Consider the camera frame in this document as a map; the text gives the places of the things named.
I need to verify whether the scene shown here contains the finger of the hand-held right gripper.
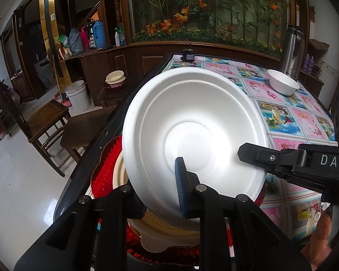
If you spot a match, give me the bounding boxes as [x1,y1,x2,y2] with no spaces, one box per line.
[237,143,303,176]
[274,171,332,204]

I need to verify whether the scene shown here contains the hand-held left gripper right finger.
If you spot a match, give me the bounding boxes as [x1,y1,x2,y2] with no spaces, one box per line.
[174,157,313,271]

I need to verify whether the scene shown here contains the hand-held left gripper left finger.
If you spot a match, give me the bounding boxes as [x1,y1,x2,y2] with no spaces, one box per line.
[14,185,147,271]

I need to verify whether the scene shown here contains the white foam plate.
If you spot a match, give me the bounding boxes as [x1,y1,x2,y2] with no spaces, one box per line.
[128,223,201,254]

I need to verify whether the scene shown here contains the large white foam bowl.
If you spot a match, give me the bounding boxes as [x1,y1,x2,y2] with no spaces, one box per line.
[123,68,268,223]

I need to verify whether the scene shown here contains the stack of bowls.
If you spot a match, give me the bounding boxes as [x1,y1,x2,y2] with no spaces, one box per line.
[105,70,127,86]

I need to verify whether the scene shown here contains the person's right hand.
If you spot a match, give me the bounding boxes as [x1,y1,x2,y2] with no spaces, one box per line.
[299,210,334,271]

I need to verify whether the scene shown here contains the colourful printed tablecloth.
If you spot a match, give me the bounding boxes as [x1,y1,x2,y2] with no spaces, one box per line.
[162,54,338,246]

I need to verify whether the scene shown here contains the wooden stool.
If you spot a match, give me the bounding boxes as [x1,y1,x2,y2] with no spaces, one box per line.
[59,106,119,161]

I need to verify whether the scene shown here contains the stainless steel thermos jug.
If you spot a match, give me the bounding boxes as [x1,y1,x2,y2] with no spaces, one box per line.
[278,25,306,75]

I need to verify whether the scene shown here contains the dark wooden chair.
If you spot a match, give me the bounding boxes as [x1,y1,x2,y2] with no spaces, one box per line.
[17,99,74,178]

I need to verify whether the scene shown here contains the small wooden side table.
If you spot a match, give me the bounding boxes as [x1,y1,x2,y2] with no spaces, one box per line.
[96,77,136,108]

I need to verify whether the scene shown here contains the small black device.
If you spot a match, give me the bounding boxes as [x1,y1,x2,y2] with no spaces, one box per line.
[181,44,197,62]

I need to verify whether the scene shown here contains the white plastic bucket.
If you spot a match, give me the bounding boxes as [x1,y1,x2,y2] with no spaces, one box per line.
[65,80,91,113]

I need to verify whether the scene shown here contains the artificial flower display cabinet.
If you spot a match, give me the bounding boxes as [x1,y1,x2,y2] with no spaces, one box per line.
[119,0,297,60]

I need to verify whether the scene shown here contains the wicker basket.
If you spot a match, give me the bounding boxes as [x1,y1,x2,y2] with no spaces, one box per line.
[10,75,30,99]

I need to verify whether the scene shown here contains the blue thermos flask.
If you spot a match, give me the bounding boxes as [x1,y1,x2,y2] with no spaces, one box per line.
[92,20,104,50]

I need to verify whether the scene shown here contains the red thermos flask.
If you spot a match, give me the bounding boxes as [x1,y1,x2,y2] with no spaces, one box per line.
[80,28,89,52]

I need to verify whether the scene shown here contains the grey blue kettle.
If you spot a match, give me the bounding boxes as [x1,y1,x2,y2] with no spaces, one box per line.
[67,28,85,57]

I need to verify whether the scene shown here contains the gold door frame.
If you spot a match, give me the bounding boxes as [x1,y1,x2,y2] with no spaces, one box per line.
[38,0,70,81]

